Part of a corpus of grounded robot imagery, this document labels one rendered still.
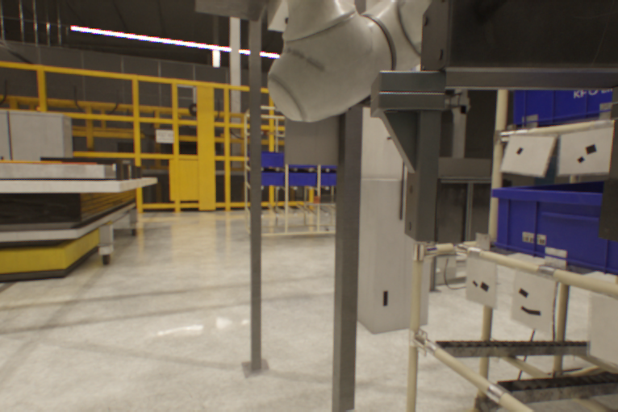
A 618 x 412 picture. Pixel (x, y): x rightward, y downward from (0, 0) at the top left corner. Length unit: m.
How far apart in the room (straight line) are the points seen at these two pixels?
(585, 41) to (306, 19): 0.30
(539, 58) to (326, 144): 0.84
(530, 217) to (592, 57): 0.72
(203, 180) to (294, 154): 7.16
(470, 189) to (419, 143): 2.70
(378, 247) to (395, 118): 1.69
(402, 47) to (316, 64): 0.14
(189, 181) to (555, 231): 7.69
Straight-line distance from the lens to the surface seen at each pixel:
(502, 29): 0.23
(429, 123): 0.21
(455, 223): 2.87
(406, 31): 0.52
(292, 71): 0.44
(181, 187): 8.14
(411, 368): 1.10
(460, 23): 0.22
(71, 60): 14.39
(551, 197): 0.90
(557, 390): 1.03
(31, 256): 3.57
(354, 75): 0.46
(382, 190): 1.84
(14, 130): 7.94
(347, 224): 1.02
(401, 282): 2.03
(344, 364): 1.19
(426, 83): 0.21
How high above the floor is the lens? 0.92
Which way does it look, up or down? 5 degrees down
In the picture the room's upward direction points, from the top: 1 degrees clockwise
